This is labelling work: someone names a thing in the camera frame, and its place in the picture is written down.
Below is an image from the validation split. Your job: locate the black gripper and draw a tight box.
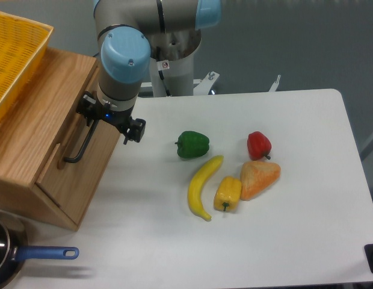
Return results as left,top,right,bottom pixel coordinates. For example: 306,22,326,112
76,91,146,145

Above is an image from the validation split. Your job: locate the wooden top drawer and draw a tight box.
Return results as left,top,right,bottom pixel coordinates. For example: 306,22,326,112
33,110,120,231

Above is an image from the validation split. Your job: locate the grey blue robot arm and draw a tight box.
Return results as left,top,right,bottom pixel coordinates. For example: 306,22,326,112
77,1,221,141

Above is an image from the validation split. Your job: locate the wooden drawer cabinet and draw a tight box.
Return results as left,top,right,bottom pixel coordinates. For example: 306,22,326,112
0,47,123,232

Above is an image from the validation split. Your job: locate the green bell pepper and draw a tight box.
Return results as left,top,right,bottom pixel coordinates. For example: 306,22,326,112
175,131,210,159

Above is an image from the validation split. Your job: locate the yellow banana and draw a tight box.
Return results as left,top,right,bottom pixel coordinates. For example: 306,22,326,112
187,155,224,222

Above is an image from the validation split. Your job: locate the yellow bell pepper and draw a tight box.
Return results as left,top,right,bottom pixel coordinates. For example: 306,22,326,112
214,176,241,212

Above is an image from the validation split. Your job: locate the red bell pepper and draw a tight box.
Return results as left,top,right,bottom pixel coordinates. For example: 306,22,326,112
247,131,272,161

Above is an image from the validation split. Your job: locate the orange bread wedge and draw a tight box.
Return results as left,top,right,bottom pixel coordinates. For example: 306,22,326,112
240,161,281,200

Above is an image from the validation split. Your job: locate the yellow plastic basket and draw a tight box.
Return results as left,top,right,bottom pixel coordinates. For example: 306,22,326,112
0,11,54,123

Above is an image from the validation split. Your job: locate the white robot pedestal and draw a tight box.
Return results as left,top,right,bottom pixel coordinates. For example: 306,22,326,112
138,28,282,99

